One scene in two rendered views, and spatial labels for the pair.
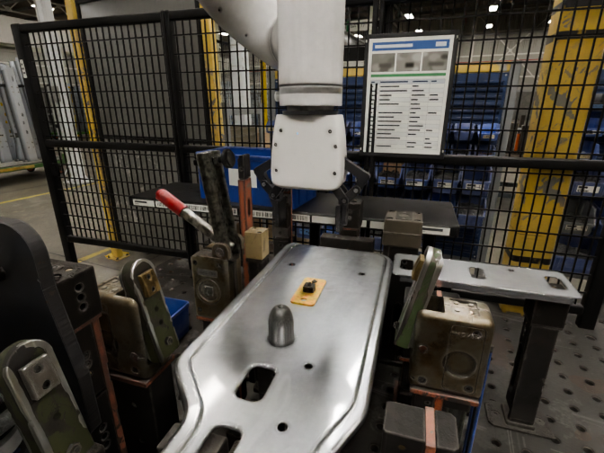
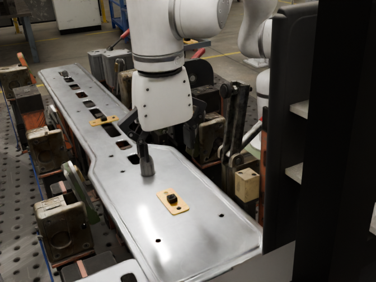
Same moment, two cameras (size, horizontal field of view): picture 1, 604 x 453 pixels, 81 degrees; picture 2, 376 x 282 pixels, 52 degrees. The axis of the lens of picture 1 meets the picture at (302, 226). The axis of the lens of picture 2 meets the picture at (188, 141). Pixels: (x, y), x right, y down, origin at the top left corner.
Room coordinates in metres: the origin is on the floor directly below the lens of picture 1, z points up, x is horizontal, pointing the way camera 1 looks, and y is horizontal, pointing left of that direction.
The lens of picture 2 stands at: (0.98, -0.41, 1.46)
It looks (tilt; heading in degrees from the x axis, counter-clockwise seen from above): 28 degrees down; 136
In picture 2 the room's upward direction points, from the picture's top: 4 degrees counter-clockwise
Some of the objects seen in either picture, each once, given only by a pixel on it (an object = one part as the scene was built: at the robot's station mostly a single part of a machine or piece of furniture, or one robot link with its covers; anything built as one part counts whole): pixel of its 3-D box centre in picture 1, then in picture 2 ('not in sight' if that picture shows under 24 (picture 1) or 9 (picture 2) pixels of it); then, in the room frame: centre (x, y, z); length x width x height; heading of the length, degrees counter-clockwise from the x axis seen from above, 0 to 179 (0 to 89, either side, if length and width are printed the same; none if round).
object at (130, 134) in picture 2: (349, 208); (136, 145); (0.48, -0.07, 1.14); 0.03 x 0.03 x 0.07; 72
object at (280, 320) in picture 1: (280, 327); (147, 166); (0.38, 0.03, 1.02); 0.03 x 0.03 x 0.07
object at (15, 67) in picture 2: not in sight; (23, 109); (-0.56, 0.13, 0.88); 0.15 x 0.11 x 0.36; 72
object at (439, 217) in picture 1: (285, 204); not in sight; (0.98, 0.05, 1.02); 0.90 x 0.22 x 0.03; 72
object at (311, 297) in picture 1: (309, 288); (172, 198); (0.50, -0.01, 1.01); 0.08 x 0.04 x 0.01; 163
